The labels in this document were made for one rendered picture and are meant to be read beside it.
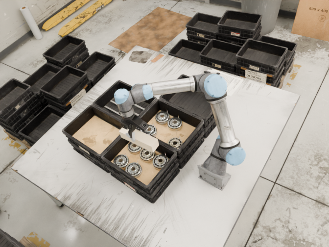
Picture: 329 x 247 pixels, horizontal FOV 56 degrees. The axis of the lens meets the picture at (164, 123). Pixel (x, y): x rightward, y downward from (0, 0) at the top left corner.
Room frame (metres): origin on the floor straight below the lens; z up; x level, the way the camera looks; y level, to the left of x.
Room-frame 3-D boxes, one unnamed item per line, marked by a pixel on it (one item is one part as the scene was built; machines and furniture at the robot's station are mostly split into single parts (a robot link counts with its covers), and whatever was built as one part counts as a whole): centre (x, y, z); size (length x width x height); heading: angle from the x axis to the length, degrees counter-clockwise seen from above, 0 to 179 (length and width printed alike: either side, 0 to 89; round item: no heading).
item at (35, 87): (2.69, 1.18, 0.31); 0.40 x 0.30 x 0.34; 138
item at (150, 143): (1.13, 0.17, 1.08); 0.24 x 0.06 x 0.06; 48
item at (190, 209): (1.47, 0.06, 0.35); 1.60 x 1.60 x 0.70; 48
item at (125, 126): (1.15, 0.19, 1.23); 0.09 x 0.08 x 0.12; 48
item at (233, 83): (1.84, -0.53, 0.70); 0.33 x 0.23 x 0.01; 48
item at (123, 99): (1.15, 0.18, 1.39); 0.09 x 0.08 x 0.11; 100
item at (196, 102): (1.53, -0.24, 0.87); 0.40 x 0.30 x 0.11; 43
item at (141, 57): (2.40, 0.10, 0.71); 0.22 x 0.19 x 0.01; 48
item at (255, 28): (2.80, -1.01, 0.37); 0.42 x 0.34 x 0.46; 48
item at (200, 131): (1.33, -0.02, 0.87); 0.40 x 0.30 x 0.11; 43
